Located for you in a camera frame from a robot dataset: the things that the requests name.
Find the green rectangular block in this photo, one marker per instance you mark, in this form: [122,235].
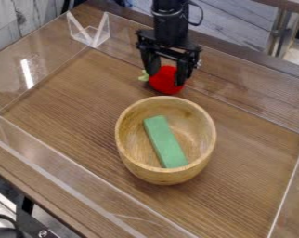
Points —
[165,142]

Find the red plush strawberry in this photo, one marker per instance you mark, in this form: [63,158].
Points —
[163,81]

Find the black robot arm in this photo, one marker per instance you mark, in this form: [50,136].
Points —
[167,40]

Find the black table leg clamp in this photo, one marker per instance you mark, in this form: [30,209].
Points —
[31,226]

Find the clear acrylic tray wall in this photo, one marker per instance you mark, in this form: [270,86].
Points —
[39,162]

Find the wooden bowl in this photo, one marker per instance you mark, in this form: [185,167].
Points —
[194,129]

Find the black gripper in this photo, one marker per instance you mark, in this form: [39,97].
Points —
[186,53]

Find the metal stool frame background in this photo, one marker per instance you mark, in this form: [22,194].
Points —
[285,30]

